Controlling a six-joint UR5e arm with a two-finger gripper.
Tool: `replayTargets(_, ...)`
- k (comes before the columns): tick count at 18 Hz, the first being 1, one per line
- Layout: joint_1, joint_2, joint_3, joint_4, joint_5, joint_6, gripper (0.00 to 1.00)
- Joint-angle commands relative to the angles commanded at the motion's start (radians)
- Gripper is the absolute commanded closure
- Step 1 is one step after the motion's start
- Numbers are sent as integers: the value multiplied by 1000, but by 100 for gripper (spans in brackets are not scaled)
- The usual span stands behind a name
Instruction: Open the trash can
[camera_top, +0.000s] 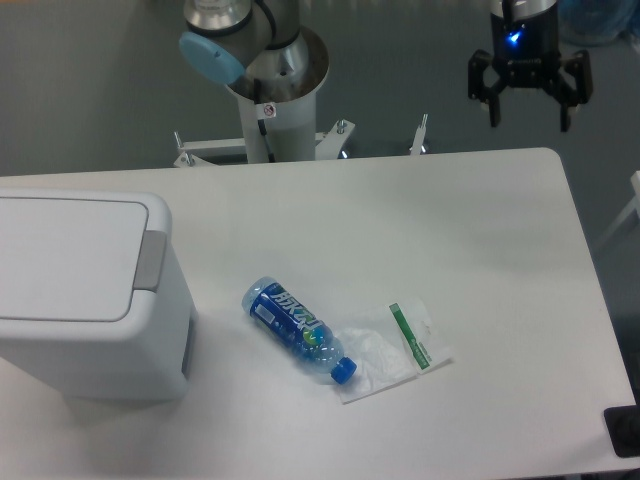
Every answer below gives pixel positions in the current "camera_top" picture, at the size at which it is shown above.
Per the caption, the white metal base frame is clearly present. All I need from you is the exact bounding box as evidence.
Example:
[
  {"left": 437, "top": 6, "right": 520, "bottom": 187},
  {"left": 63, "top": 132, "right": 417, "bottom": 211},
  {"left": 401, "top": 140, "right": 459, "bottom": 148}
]
[{"left": 172, "top": 113, "right": 430, "bottom": 169}]

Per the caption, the white green-striped paper wrapper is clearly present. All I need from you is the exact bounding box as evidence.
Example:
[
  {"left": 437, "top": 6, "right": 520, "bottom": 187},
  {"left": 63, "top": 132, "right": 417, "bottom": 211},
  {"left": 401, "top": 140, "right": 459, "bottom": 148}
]
[{"left": 389, "top": 298, "right": 453, "bottom": 375}]

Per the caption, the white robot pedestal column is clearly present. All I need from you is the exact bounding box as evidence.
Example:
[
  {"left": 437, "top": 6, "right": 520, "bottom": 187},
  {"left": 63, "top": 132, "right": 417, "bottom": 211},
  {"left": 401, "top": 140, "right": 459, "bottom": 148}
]
[{"left": 227, "top": 87, "right": 316, "bottom": 164}]

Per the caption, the white trash can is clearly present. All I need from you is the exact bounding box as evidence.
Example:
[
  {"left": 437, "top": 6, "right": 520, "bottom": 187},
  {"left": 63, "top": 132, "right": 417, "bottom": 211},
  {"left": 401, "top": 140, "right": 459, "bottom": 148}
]
[{"left": 1, "top": 188, "right": 196, "bottom": 401}]

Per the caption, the black device at table corner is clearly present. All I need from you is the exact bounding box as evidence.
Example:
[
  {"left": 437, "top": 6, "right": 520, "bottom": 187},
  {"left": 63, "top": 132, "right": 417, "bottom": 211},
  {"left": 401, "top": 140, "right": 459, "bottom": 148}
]
[{"left": 604, "top": 405, "right": 639, "bottom": 458}]

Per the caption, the white trash can lid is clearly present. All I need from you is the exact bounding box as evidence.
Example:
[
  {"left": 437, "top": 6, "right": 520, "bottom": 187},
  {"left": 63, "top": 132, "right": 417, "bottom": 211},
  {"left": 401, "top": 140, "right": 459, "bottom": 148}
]
[{"left": 1, "top": 198, "right": 148, "bottom": 322}]

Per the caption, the blue plastic bag background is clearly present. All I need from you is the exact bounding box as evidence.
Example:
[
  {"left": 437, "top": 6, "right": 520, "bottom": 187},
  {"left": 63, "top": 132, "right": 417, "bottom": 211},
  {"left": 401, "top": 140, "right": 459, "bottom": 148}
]
[{"left": 557, "top": 0, "right": 639, "bottom": 46}]

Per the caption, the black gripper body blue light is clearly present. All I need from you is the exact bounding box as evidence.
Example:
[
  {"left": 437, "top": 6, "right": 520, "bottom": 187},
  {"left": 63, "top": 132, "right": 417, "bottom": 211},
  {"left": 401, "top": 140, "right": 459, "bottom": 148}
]
[{"left": 489, "top": 0, "right": 559, "bottom": 88}]

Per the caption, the black cable on pedestal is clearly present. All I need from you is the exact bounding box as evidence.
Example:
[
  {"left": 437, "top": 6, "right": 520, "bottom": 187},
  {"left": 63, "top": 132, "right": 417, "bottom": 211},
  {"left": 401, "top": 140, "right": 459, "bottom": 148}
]
[{"left": 252, "top": 77, "right": 276, "bottom": 164}]

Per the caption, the white furniture at right edge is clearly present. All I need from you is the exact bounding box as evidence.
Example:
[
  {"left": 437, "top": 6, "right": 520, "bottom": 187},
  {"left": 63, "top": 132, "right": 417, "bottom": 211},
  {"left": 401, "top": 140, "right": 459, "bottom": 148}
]
[{"left": 595, "top": 171, "right": 639, "bottom": 253}]

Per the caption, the crumpled white tissue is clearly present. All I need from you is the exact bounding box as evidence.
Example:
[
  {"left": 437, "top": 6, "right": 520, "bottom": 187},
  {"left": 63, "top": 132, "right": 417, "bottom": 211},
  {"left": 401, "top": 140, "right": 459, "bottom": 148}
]
[{"left": 335, "top": 307, "right": 417, "bottom": 404}]

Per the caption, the blue plastic water bottle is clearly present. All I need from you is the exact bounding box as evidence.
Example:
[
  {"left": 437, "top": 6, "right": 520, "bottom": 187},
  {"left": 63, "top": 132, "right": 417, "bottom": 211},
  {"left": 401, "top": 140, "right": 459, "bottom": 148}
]
[{"left": 241, "top": 277, "right": 357, "bottom": 385}]

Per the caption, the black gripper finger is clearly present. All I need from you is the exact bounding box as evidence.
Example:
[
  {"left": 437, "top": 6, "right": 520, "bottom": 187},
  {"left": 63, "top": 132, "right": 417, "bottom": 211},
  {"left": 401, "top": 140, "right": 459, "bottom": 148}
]
[
  {"left": 544, "top": 50, "right": 593, "bottom": 132},
  {"left": 467, "top": 49, "right": 511, "bottom": 127}
]

